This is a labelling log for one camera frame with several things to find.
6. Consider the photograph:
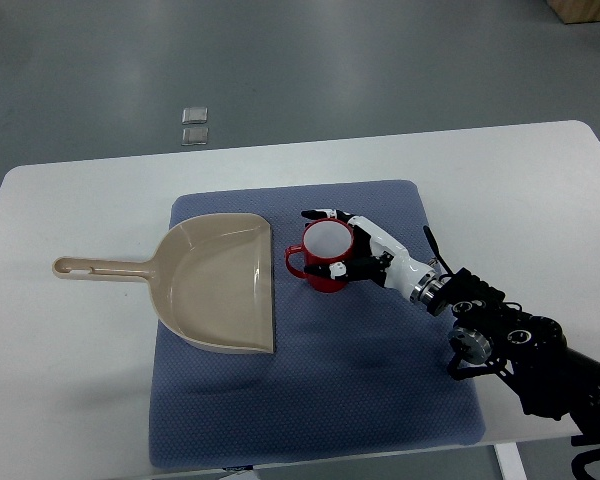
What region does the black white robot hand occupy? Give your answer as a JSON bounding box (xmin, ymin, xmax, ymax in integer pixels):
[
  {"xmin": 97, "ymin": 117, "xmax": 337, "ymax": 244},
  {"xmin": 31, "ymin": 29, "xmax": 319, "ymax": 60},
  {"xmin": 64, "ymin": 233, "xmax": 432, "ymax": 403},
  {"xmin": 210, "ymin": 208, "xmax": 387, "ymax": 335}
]
[{"xmin": 301, "ymin": 209, "xmax": 441, "ymax": 305}]

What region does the red cup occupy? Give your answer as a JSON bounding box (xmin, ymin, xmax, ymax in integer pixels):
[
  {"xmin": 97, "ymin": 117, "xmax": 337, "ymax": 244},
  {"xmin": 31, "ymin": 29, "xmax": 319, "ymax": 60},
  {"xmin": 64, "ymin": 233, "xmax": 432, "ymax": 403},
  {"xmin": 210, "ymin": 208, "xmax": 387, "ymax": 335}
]
[{"xmin": 284, "ymin": 218, "xmax": 354, "ymax": 293}]

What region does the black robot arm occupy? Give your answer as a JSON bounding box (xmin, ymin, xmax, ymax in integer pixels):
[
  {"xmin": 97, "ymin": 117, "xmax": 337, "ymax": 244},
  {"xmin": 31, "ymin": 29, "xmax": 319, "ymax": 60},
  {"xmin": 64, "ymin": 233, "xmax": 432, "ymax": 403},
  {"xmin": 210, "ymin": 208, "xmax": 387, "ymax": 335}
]
[{"xmin": 416, "ymin": 268, "xmax": 600, "ymax": 479}]

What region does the beige plastic dustpan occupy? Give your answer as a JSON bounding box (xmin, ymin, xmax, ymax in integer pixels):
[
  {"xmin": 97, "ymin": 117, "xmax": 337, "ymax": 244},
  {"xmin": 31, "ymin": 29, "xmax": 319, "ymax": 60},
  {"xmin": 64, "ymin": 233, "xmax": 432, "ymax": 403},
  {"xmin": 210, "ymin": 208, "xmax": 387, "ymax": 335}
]
[{"xmin": 52, "ymin": 213, "xmax": 275, "ymax": 354}]

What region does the blue-grey fabric mat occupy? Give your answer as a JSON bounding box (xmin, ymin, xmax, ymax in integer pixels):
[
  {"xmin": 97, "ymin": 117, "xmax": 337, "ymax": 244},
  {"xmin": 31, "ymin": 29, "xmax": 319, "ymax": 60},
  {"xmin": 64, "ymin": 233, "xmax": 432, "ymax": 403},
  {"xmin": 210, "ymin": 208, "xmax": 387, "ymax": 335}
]
[{"xmin": 149, "ymin": 180, "xmax": 485, "ymax": 469}]

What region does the lower metal floor plate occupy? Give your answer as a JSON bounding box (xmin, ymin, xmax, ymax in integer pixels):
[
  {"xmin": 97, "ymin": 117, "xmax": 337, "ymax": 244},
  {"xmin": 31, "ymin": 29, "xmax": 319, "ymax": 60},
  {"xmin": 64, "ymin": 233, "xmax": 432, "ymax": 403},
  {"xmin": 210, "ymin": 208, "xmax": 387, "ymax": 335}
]
[{"xmin": 181, "ymin": 126, "xmax": 209, "ymax": 146}]

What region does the metal floor plate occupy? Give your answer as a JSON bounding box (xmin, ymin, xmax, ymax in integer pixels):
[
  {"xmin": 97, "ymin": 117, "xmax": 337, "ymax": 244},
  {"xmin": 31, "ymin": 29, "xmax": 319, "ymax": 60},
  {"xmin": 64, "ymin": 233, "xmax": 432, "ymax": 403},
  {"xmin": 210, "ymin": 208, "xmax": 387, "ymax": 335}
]
[
  {"xmin": 181, "ymin": 126, "xmax": 209, "ymax": 146},
  {"xmin": 181, "ymin": 106, "xmax": 208, "ymax": 125}
]

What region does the upper metal floor plate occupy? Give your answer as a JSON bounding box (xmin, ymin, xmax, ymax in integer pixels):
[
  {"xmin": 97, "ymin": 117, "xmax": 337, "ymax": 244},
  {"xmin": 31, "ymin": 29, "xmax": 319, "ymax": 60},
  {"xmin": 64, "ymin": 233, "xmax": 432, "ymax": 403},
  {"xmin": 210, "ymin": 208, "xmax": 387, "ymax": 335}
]
[{"xmin": 181, "ymin": 106, "xmax": 208, "ymax": 125}]

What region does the white table leg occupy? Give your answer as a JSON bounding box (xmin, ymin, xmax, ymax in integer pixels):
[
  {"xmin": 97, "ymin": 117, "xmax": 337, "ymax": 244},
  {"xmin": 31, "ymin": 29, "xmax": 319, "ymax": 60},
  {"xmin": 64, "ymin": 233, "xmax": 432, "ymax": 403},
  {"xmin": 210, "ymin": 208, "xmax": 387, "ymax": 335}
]
[{"xmin": 494, "ymin": 443, "xmax": 527, "ymax": 480}]

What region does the wooden box corner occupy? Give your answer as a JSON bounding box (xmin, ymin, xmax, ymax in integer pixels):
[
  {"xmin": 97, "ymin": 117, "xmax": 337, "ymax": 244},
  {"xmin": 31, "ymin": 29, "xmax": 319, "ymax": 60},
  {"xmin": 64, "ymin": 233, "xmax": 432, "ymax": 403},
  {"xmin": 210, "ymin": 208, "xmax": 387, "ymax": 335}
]
[{"xmin": 546, "ymin": 0, "xmax": 600, "ymax": 25}]

